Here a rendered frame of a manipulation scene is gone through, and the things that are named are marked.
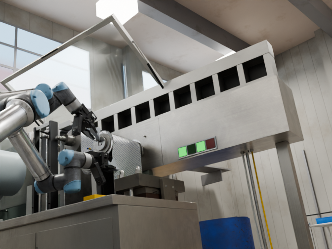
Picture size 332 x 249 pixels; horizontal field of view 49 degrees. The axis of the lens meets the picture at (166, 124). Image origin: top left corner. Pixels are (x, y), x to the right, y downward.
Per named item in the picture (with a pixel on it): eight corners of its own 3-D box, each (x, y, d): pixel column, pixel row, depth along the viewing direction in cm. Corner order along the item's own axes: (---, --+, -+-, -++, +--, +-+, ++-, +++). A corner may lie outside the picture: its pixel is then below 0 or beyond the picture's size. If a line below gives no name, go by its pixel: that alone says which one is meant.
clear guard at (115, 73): (5, 82, 260) (5, 82, 261) (53, 130, 284) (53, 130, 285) (112, 20, 206) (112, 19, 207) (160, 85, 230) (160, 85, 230)
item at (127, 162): (113, 183, 186) (111, 148, 193) (142, 187, 205) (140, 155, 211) (114, 183, 186) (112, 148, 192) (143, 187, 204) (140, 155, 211)
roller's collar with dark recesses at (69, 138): (61, 145, 209) (60, 135, 211) (68, 147, 213) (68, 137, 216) (68, 143, 205) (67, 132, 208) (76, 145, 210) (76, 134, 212)
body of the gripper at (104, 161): (110, 153, 184) (92, 149, 175) (111, 170, 181) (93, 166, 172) (99, 156, 188) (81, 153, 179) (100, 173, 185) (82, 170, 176)
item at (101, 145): (98, 152, 194) (93, 142, 198) (101, 153, 196) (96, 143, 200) (106, 144, 192) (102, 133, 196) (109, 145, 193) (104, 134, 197)
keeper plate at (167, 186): (161, 200, 181) (159, 178, 185) (172, 201, 189) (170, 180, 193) (165, 199, 180) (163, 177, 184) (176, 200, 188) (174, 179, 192)
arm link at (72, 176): (63, 195, 168) (63, 172, 171) (84, 191, 165) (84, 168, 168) (53, 193, 161) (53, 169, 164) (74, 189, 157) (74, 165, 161)
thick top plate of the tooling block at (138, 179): (114, 191, 179) (113, 179, 181) (162, 196, 210) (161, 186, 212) (139, 185, 171) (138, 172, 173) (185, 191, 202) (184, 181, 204)
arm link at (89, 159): (86, 166, 168) (74, 169, 173) (93, 167, 172) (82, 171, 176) (86, 150, 171) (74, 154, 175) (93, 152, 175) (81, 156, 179)
